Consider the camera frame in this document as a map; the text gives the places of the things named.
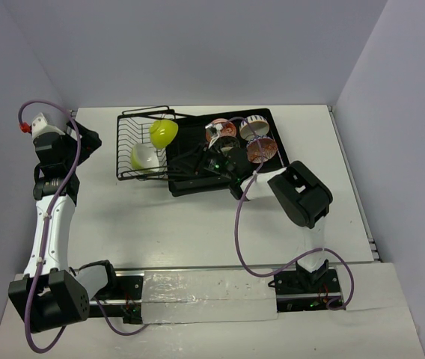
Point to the orange blue geometric bowl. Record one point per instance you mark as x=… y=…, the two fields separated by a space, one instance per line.
x=261 y=149

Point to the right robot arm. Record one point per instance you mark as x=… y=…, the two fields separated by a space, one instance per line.
x=303 y=197

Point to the orange floral bowl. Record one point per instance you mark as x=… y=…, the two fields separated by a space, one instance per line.
x=229 y=128

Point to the black wire plate rack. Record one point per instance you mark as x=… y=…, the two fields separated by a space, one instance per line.
x=133 y=128

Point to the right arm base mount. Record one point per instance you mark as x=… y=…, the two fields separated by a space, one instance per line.
x=294 y=294

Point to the white bowl pink rim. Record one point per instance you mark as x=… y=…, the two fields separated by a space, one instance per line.
x=253 y=125

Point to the green bowl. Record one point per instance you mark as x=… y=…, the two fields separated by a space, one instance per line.
x=162 y=133

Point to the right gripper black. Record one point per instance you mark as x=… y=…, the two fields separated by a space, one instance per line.
x=195 y=159

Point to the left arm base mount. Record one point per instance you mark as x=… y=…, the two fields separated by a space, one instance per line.
x=124 y=300

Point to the black dish rack tray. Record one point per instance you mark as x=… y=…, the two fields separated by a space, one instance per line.
x=192 y=134

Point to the white square bowl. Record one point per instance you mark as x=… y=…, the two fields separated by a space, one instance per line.
x=144 y=158

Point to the black leaf pattern bowl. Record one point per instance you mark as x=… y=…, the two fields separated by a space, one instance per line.
x=227 y=141

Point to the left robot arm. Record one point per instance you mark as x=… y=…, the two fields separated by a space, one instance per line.
x=49 y=295

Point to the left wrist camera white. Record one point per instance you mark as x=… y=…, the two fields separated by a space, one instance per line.
x=39 y=126

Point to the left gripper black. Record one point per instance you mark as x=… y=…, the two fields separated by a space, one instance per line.
x=84 y=141

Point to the white taped sheet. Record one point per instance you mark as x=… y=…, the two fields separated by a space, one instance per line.
x=187 y=297

